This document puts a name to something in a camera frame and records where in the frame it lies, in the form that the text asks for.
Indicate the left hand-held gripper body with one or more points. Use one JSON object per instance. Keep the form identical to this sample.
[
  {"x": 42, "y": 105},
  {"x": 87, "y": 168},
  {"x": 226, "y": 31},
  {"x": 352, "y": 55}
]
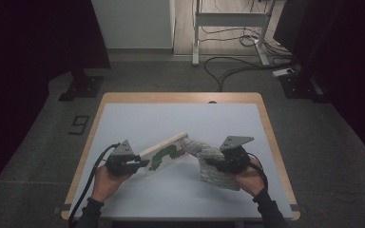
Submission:
[{"x": 122, "y": 163}]

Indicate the dark curtain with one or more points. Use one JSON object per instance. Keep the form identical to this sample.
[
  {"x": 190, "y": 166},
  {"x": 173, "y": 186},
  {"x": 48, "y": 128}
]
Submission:
[
  {"x": 19, "y": 79},
  {"x": 351, "y": 63}
]

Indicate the pale blue table mat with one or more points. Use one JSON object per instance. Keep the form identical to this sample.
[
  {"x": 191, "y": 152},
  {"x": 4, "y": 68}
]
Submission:
[{"x": 177, "y": 123}]

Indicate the grey fluffy cloth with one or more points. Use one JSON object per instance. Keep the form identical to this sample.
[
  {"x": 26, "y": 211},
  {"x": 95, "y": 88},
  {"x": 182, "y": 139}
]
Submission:
[{"x": 209, "y": 177}]

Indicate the white metal desk frame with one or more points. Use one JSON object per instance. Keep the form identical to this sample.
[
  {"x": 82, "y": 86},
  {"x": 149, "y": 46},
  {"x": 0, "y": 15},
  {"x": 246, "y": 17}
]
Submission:
[{"x": 228, "y": 19}]

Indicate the black stand base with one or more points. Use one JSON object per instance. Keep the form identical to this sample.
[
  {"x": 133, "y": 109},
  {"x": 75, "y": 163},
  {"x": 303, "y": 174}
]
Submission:
[
  {"x": 82, "y": 88},
  {"x": 301, "y": 88}
]

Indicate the white cabinet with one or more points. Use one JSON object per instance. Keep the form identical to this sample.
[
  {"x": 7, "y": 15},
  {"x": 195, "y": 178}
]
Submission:
[{"x": 133, "y": 22}]

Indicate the person's left hand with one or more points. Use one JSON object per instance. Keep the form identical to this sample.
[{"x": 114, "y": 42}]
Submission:
[{"x": 106, "y": 183}]

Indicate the white power strip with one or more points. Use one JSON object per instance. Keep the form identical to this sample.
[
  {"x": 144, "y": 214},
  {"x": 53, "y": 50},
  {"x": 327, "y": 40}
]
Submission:
[{"x": 282, "y": 72}]

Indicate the person's right hand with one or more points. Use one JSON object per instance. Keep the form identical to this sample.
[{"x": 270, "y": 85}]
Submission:
[{"x": 250, "y": 182}]

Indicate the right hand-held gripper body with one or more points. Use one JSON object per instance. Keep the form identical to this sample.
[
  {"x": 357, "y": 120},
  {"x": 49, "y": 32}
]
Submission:
[{"x": 234, "y": 160}]

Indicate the white caterpillar picture book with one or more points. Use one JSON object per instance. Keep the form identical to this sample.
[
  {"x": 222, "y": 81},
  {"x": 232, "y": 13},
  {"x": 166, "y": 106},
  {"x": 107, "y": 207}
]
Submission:
[{"x": 164, "y": 155}]

